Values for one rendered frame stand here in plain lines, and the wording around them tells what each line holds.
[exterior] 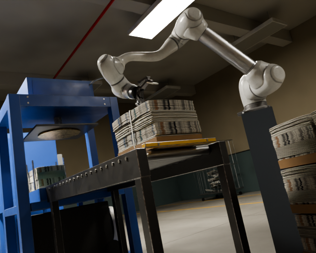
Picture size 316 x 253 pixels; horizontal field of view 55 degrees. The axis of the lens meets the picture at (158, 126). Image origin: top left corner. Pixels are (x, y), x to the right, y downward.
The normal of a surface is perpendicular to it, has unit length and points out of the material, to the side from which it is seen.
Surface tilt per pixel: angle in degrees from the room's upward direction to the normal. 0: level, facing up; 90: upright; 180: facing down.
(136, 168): 90
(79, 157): 90
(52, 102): 90
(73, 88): 90
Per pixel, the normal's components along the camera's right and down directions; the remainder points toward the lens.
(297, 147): -0.94, 0.12
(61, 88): 0.57, -0.27
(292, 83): -0.80, 0.03
